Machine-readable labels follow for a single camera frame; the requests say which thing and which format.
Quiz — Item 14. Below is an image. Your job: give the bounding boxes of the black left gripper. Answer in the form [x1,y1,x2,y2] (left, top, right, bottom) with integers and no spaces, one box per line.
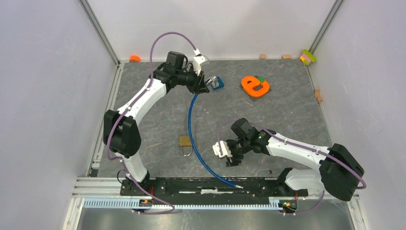
[175,65,209,95]

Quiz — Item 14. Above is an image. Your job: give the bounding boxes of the blue cable lock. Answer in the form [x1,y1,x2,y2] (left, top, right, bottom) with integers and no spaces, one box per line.
[187,93,243,189]

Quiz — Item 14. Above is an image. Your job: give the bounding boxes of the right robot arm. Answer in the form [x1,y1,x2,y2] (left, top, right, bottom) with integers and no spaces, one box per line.
[216,118,367,201]

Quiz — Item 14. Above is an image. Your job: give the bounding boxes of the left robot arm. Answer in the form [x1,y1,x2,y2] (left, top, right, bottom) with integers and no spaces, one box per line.
[103,50,209,195]

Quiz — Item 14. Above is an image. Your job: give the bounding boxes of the blue toy brick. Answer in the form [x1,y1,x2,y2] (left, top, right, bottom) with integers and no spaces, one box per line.
[210,77,224,90]

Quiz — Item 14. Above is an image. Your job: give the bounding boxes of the brass padlock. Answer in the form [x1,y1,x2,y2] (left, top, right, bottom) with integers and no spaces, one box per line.
[179,136,193,157]

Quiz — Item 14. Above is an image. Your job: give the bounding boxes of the orange letter e block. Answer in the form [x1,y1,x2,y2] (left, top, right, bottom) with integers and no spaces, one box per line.
[240,76,271,97]

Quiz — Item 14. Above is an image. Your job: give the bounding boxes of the orange round cap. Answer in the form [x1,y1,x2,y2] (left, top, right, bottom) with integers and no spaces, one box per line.
[129,55,141,63]

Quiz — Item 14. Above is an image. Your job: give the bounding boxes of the curved wooden block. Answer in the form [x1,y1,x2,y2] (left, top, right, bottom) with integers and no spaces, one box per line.
[314,89,323,103]

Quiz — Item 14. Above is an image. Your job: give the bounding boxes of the stacked coloured toy bricks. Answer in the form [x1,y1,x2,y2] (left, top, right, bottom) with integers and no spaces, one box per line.
[300,49,317,66]

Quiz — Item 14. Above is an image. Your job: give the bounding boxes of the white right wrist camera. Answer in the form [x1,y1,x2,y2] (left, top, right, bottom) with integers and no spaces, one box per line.
[212,140,233,159]

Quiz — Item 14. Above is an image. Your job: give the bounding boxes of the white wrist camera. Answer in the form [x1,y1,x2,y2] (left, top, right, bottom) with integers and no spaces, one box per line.
[192,49,209,75]
[212,140,233,159]

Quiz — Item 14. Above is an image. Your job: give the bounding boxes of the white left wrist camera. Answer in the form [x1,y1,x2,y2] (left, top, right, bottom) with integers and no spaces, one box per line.
[192,49,209,75]

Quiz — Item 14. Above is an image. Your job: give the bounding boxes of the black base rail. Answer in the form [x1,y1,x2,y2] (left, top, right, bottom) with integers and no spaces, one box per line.
[141,177,309,205]

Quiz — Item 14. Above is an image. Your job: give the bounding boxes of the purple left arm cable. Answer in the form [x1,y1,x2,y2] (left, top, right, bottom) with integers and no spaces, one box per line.
[106,32,199,216]

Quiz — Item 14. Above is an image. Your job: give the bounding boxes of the light blue cable duct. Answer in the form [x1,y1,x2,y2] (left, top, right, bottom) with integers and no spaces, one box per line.
[83,198,282,210]

